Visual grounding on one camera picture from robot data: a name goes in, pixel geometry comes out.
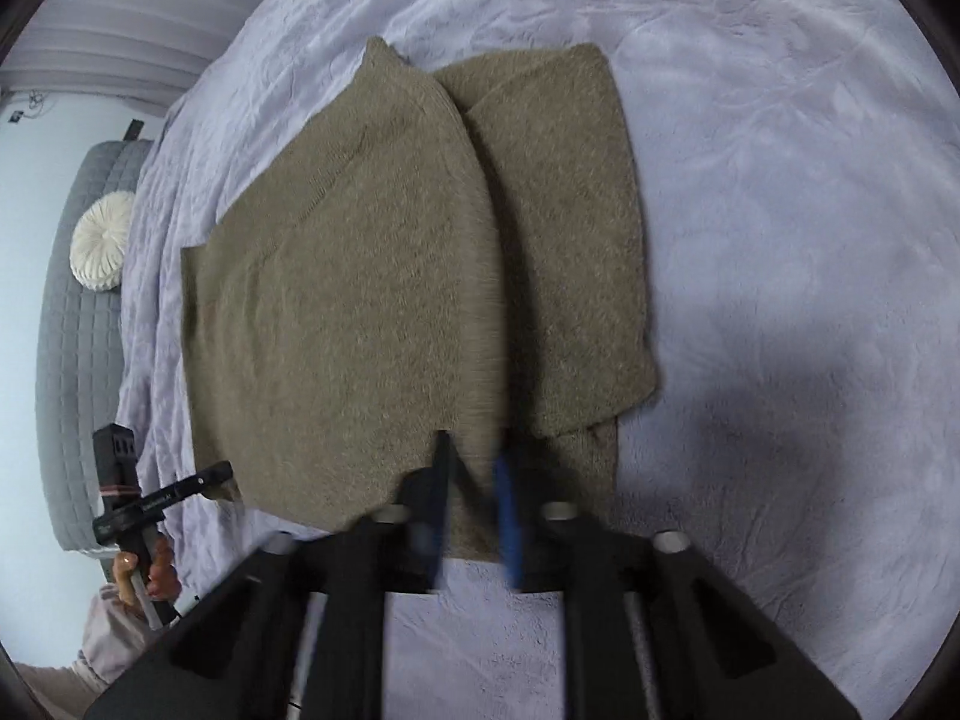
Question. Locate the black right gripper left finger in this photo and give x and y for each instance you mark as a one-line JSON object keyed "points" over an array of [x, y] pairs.
{"points": [[425, 494]]}

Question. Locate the white round pleated cushion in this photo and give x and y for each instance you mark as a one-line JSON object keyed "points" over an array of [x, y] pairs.
{"points": [[99, 242]]}

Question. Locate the grey pleated curtain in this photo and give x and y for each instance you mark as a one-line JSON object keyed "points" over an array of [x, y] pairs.
{"points": [[147, 52]]}

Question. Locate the person's left hand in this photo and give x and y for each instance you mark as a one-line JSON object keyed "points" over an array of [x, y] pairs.
{"points": [[161, 583]]}

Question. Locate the olive knitted sweater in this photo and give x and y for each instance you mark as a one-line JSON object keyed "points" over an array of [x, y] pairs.
{"points": [[457, 250]]}

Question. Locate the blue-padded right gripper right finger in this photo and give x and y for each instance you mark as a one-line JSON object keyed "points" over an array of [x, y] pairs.
{"points": [[514, 527]]}

